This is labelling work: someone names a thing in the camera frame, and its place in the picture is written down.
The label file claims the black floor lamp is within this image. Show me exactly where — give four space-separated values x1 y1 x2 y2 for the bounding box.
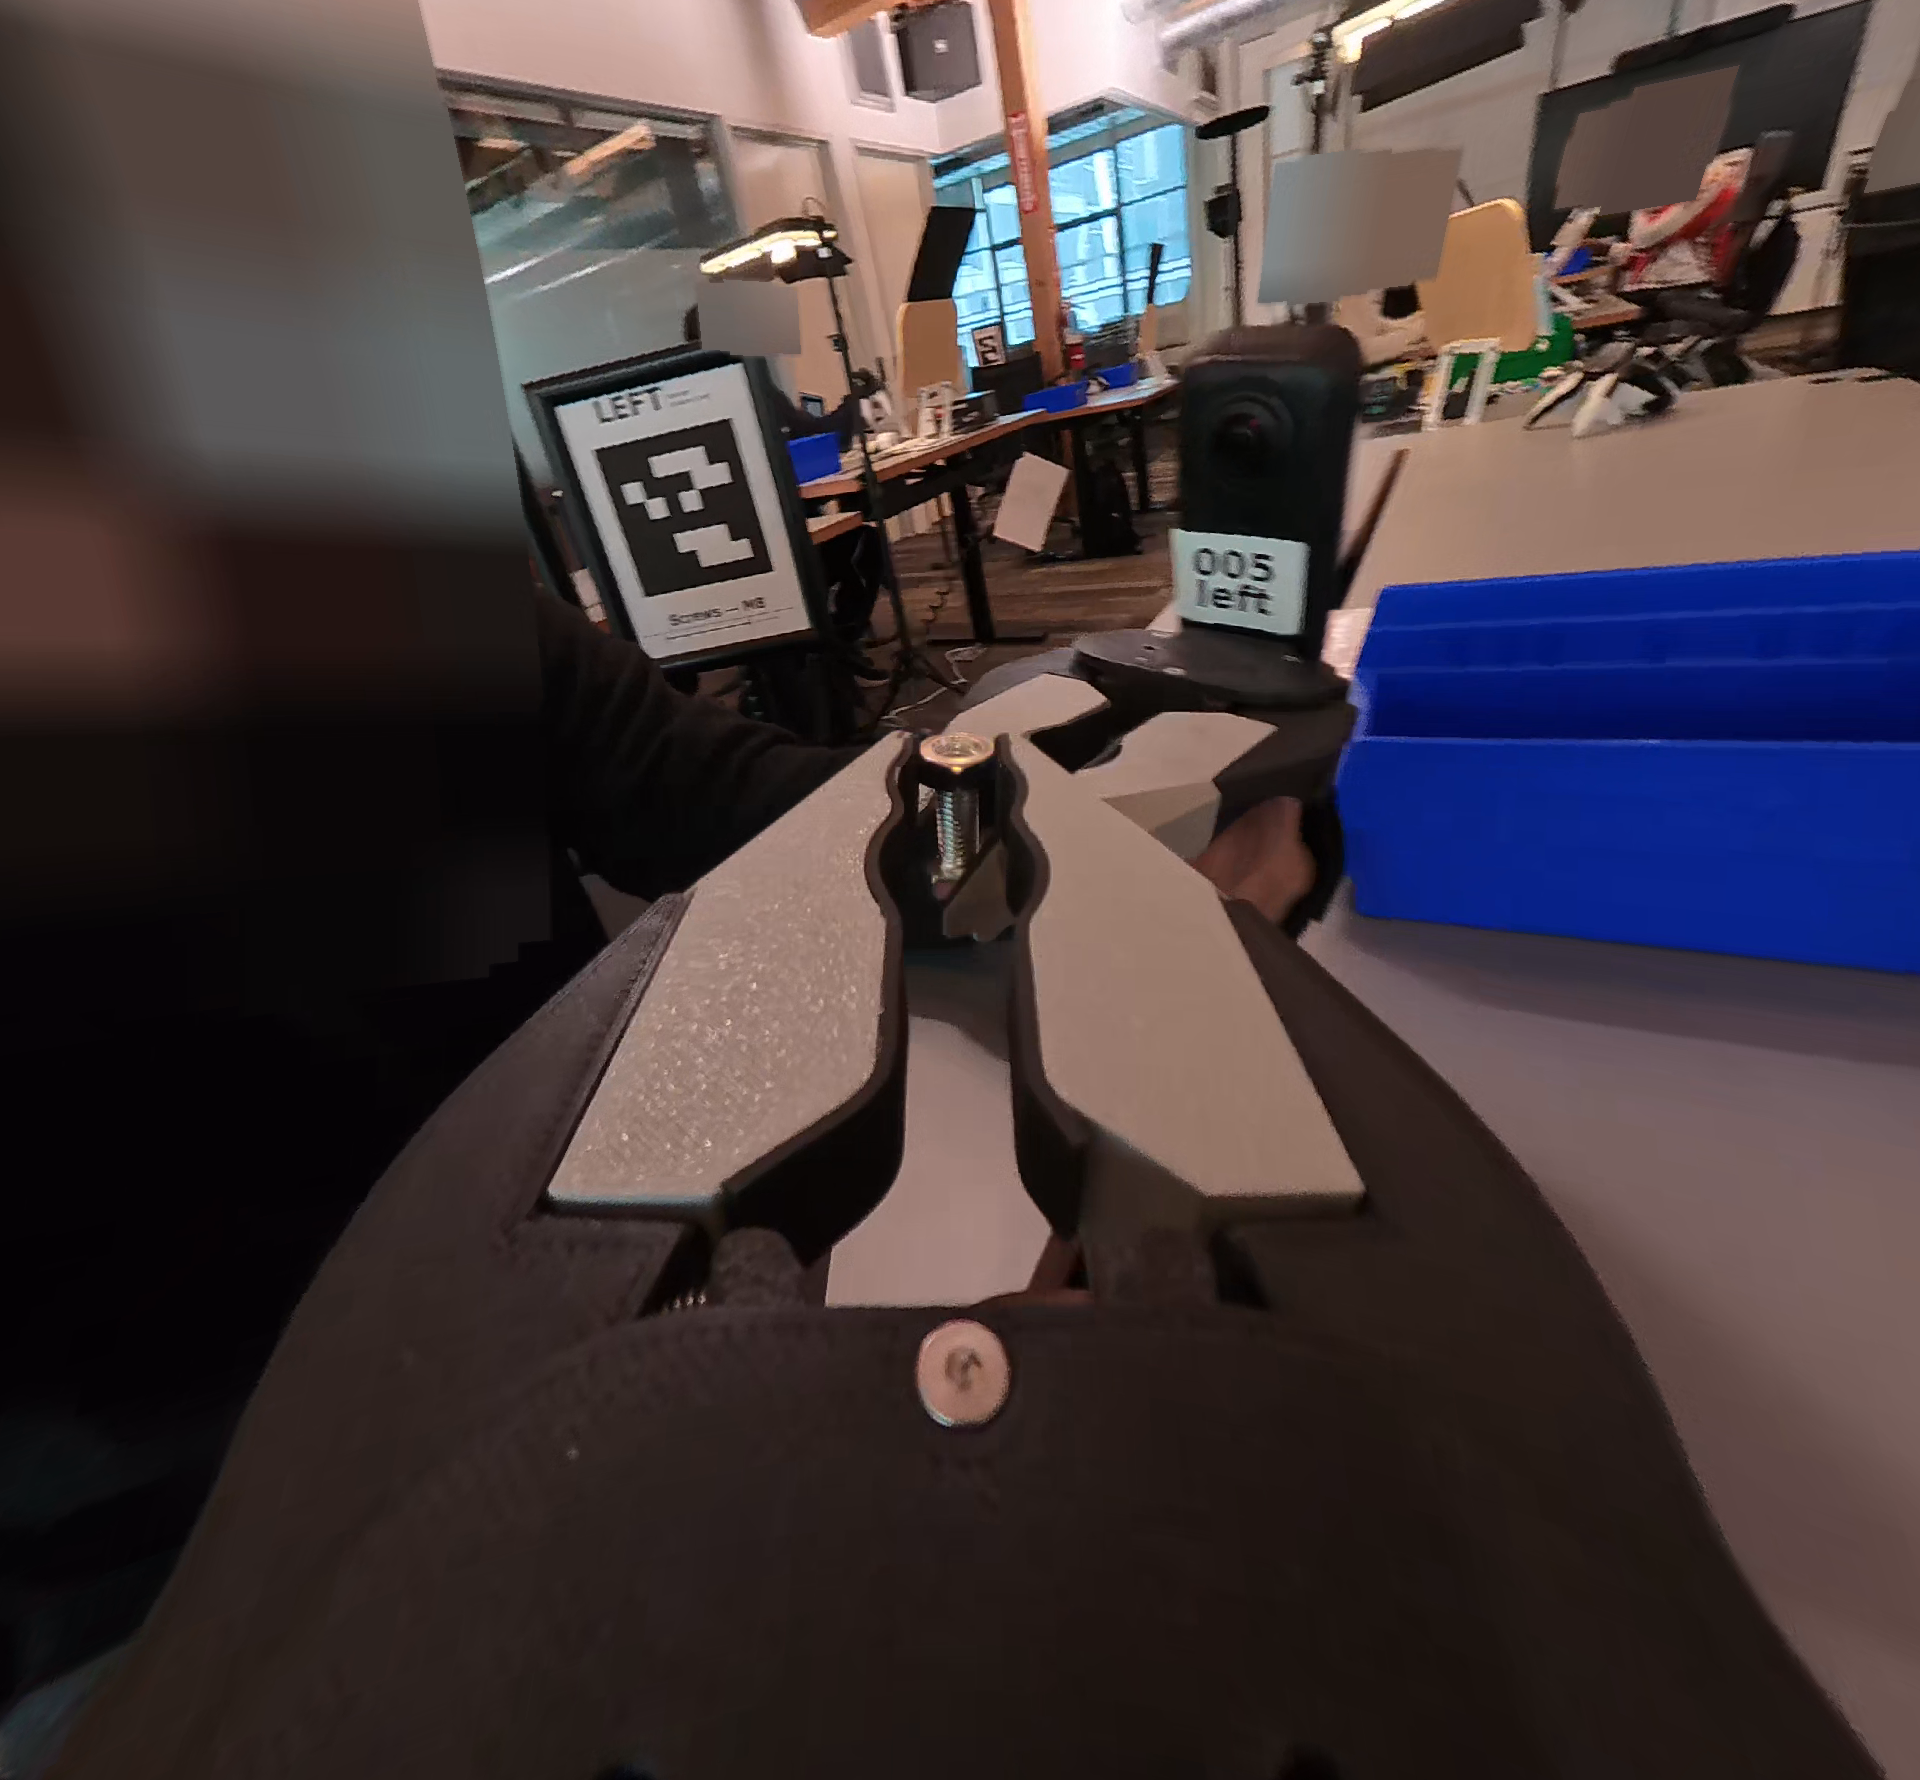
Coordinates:
1199 106 1269 342

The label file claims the person's left forearm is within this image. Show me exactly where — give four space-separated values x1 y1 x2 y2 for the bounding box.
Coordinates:
517 579 902 910

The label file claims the framed marker sign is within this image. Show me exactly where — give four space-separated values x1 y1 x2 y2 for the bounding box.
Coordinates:
524 348 829 674

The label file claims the person's left hand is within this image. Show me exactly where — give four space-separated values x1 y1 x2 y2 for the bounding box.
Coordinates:
1198 795 1326 936

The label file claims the lit studio light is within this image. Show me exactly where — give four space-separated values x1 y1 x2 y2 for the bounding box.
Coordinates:
697 211 856 282

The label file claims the black wall loudspeaker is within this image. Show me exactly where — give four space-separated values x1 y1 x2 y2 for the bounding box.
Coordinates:
890 0 984 100

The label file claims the wooden top desk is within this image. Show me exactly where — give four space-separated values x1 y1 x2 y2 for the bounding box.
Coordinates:
794 377 1179 641

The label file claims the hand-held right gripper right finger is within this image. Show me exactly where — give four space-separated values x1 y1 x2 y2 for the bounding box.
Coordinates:
993 737 1369 1253

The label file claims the silver hex bolt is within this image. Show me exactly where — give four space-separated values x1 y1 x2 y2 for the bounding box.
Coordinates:
923 767 993 895

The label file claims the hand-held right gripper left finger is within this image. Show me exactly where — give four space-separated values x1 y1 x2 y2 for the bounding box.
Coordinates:
549 733 921 1259

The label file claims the black white tabletop object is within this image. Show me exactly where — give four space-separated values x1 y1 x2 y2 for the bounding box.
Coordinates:
1522 354 1683 431

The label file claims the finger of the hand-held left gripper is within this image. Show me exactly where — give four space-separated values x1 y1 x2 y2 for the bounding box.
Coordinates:
953 675 1115 763
1046 706 1280 869

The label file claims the black wall monitor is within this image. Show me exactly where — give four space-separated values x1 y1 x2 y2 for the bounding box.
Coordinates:
1530 1 1879 295

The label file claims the studio light panel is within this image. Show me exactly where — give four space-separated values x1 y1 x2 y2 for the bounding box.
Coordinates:
1328 0 1591 108

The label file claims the white paper sheet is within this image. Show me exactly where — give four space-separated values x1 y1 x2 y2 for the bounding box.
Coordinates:
994 451 1071 554

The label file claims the white frame holder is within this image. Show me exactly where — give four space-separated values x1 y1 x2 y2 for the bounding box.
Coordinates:
1423 337 1504 430

